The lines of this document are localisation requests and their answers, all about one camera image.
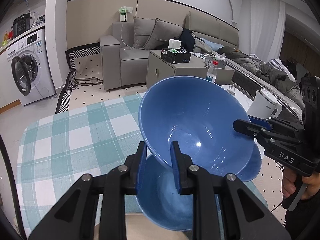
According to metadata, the teal plaid tablecloth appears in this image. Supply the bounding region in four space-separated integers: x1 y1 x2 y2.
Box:
16 93 270 240

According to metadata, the grey cushion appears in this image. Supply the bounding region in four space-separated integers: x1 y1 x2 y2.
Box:
143 18 183 50
133 17 156 48

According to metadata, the black patterned floor mat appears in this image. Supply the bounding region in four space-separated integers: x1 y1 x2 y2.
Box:
55 42 100 114

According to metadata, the black rice cooker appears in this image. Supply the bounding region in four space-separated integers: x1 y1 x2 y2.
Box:
11 13 31 38

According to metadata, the white wall socket charger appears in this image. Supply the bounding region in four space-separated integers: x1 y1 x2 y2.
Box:
118 6 133 22

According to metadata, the blue bowl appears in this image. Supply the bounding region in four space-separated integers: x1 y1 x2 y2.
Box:
136 155 193 231
138 76 261 181

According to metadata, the black cable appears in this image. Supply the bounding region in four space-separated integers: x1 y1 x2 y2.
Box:
0 134 27 240

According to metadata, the grey sofa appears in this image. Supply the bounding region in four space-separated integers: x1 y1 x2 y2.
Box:
99 11 241 91

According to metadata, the clear plastic water bottle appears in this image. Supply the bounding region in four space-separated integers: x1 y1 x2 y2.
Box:
206 60 219 83

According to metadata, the black storage box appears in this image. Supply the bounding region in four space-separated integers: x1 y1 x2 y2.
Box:
161 49 191 64

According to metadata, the white marble side table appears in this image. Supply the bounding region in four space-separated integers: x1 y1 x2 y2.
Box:
221 85 253 111

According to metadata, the white electric kettle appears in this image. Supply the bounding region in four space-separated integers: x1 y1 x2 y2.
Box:
247 88 283 119

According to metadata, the grey bedside cabinet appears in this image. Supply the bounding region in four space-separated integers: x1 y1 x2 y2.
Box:
145 49 235 90

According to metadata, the person right hand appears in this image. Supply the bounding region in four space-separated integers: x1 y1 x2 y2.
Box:
281 166 320 209

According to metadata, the white washing machine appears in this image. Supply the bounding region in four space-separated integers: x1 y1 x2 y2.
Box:
7 28 56 106

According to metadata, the large cream plate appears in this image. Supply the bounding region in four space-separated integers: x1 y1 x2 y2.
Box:
125 213 188 240

